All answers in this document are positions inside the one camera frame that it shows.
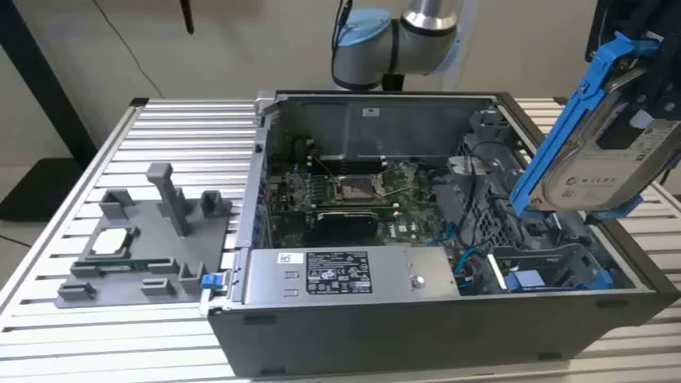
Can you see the hard disk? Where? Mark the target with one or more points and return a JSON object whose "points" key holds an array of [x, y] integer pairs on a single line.
{"points": [[585, 179]]}

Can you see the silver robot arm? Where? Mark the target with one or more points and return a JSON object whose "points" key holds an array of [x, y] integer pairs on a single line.
{"points": [[393, 52]]}

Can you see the metal disk bay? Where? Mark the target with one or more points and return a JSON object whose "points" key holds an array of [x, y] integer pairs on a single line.
{"points": [[553, 255]]}

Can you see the blue disk carrier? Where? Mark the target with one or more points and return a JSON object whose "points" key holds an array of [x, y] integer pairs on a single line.
{"points": [[529, 279]]}

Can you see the green motherboard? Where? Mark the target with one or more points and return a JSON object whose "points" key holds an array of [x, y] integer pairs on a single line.
{"points": [[417, 207]]}

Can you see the CPU socket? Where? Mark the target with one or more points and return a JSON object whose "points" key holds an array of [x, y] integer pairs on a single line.
{"points": [[357, 188]]}

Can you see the black PC case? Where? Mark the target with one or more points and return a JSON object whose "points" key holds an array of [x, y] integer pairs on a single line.
{"points": [[371, 339]]}

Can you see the black hanging strip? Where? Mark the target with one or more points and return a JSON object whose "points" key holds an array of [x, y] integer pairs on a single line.
{"points": [[186, 16]]}

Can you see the silver power supply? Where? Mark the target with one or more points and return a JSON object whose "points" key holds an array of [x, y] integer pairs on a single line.
{"points": [[265, 275]]}

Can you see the blue case latch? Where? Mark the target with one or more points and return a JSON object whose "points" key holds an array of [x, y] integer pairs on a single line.
{"points": [[211, 281]]}

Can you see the grey parts rack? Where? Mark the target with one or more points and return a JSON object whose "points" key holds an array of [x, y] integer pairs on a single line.
{"points": [[160, 255]]}

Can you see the green RAM stick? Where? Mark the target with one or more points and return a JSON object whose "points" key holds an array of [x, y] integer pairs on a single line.
{"points": [[138, 264]]}

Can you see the silver CPU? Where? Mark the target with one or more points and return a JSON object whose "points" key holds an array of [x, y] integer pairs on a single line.
{"points": [[109, 241]]}

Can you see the black stand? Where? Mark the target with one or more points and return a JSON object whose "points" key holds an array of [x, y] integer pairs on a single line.
{"points": [[37, 187]]}

